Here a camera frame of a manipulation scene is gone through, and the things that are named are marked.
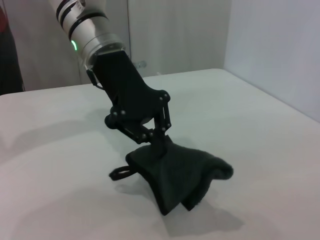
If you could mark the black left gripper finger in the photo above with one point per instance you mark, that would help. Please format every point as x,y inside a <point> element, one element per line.
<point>162,140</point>
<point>136,133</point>

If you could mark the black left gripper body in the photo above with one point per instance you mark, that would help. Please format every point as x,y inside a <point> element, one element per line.
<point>125,95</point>

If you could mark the dark rag with loop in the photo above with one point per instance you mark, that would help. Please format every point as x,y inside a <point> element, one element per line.
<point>175,175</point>

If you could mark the white and silver left arm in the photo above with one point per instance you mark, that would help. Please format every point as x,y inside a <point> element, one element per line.
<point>82,30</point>

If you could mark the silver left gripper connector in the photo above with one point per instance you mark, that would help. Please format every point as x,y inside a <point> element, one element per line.
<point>140,63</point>

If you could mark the dark red background object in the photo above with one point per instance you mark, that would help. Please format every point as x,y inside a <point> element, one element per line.
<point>10,50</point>

